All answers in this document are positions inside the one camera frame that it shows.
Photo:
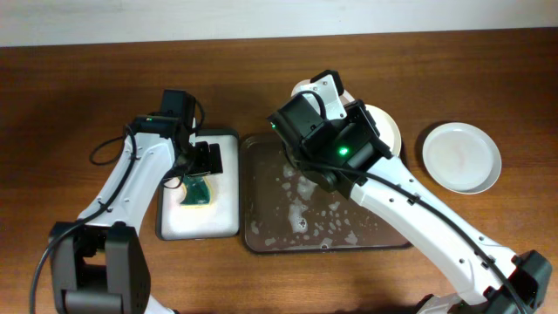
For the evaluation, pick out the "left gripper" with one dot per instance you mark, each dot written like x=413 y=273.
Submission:
x=205 y=166

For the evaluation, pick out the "white plate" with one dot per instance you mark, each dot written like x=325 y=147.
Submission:
x=327 y=88
x=388 y=129

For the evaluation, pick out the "green and yellow sponge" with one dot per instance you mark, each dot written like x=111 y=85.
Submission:
x=197 y=192

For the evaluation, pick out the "pale grey plate front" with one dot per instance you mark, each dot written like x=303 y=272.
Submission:
x=461 y=158

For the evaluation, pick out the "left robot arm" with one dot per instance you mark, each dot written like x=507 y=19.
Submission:
x=97 y=263

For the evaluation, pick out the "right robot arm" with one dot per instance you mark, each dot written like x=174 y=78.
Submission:
x=337 y=145

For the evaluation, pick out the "black tray with soapy foam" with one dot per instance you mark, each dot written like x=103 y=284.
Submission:
x=221 y=218

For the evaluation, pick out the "dark brown serving tray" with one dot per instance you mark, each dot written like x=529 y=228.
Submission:
x=283 y=212

